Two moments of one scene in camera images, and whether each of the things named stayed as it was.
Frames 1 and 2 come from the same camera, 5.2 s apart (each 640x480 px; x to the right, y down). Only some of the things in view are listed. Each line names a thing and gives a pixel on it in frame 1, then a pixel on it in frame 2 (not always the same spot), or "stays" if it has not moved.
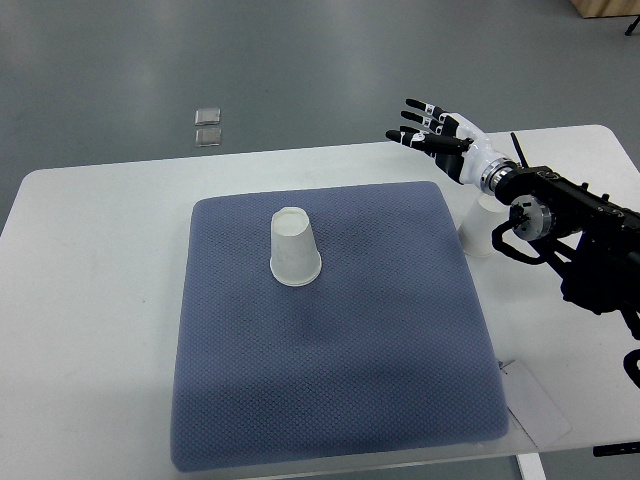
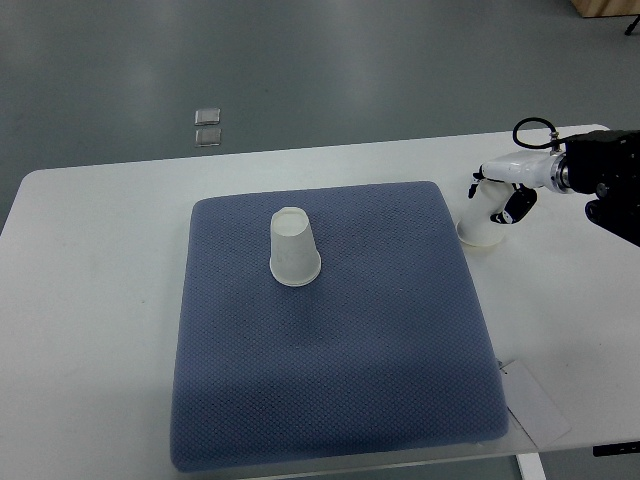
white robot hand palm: [476, 159] → [531, 169]
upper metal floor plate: [208, 116] stays
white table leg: [530, 467] stays
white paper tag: [532, 406] stays
